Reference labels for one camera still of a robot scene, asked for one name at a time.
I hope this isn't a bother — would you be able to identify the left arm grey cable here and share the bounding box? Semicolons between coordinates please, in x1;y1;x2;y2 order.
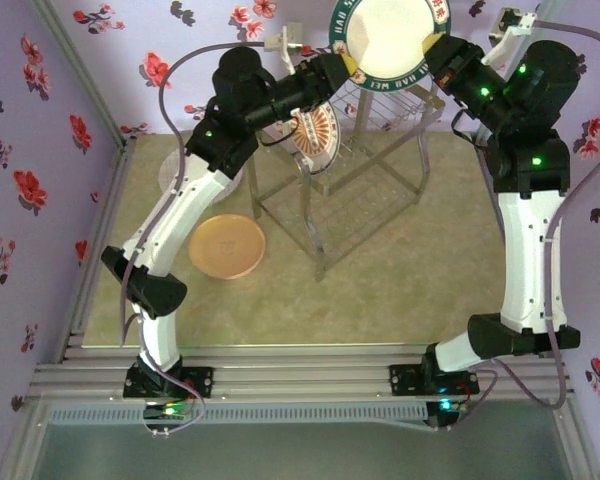
119;40;269;437

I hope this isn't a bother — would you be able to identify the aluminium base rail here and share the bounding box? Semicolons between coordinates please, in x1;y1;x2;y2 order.
27;342;574;401

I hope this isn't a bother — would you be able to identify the metal wire dish rack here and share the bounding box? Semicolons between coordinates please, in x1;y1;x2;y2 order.
238;74;446;284

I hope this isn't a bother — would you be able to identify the aluminium side rail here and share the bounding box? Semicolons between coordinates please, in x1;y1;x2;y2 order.
54;139;137;364

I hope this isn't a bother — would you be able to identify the grey slotted cable duct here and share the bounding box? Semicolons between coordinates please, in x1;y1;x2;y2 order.
47;402;429;427

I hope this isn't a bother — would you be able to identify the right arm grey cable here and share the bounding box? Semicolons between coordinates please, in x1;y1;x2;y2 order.
449;19;600;431

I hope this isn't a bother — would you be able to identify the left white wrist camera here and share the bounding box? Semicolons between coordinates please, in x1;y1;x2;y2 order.
263;20;307;69

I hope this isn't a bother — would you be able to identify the yellow plate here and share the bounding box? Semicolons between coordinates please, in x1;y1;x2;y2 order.
188;213;268;281

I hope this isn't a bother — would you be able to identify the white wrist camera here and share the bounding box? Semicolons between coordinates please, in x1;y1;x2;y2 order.
263;20;307;69
482;7;539;66

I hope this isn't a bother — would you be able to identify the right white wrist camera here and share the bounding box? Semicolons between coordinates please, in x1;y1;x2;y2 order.
482;7;539;66

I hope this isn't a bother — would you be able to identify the plaid pattern white plate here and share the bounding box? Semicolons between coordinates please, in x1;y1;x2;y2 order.
158;147;242;202

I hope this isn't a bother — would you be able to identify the orange sunburst pattern plate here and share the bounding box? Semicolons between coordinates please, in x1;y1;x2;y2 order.
284;102;342;175

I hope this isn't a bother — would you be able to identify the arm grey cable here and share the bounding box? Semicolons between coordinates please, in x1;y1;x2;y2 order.
119;40;269;437
449;19;600;431

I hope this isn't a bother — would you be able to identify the green rimmed white plate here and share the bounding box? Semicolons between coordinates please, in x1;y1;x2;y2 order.
328;0;454;94

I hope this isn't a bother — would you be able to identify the small circuit board green light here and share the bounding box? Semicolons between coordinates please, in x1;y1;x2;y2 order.
143;401;192;422
426;397;469;416

